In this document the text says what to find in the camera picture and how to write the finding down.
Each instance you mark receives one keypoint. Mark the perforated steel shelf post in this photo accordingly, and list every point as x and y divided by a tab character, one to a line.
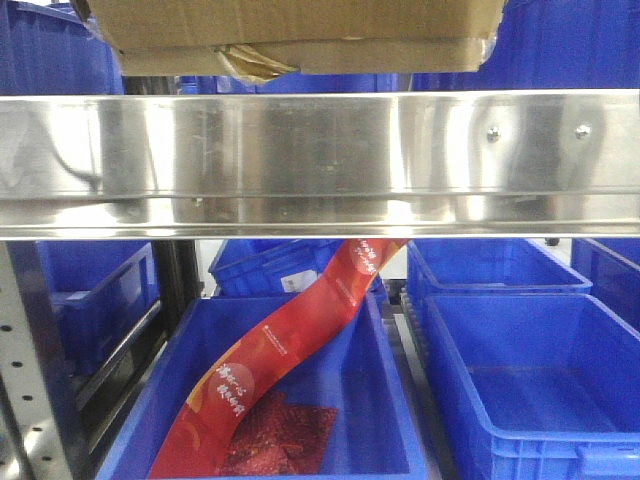
40	400

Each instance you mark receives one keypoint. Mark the blue crate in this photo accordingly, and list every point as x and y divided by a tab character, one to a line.
47	50
555	45

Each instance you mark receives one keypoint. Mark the stainless steel shelf rail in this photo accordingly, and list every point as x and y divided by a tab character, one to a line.
523	163

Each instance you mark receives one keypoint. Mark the blue bin with banner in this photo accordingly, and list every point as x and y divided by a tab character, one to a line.
373	437

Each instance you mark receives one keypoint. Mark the brown cardboard box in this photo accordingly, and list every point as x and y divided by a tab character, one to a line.
260	41

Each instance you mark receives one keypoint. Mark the blue bin lower right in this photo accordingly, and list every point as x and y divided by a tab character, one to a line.
542	386

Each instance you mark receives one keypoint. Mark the blue bin rear right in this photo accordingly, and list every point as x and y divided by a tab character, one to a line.
494	293

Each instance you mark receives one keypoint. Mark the blue bin lower left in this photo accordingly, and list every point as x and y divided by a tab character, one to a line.
99	290

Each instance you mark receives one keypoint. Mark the blue crate upper left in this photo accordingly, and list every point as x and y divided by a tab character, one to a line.
47	50

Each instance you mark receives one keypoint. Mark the blue bin rear centre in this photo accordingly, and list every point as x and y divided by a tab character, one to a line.
253	267

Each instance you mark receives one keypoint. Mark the red printed paper banner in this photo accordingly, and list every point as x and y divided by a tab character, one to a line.
198	441

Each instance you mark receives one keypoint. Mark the blue bin far right edge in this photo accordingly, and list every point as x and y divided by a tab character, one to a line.
612	265

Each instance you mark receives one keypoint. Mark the blue crate upper right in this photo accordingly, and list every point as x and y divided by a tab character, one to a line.
555	45

